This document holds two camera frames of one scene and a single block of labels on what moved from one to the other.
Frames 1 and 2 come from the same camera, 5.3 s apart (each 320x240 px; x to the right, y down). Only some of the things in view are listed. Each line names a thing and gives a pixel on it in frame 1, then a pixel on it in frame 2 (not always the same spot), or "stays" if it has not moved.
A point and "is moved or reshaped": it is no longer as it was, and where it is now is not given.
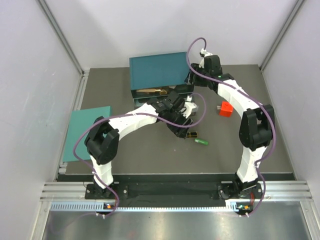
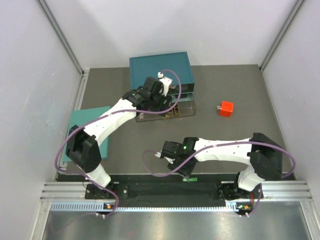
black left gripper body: [178, 117] → [157, 101]
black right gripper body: [198, 80] → [176, 164]
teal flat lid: [80, 119] stays
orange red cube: [226, 109] stays
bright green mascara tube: [201, 141] is moved or reshaped
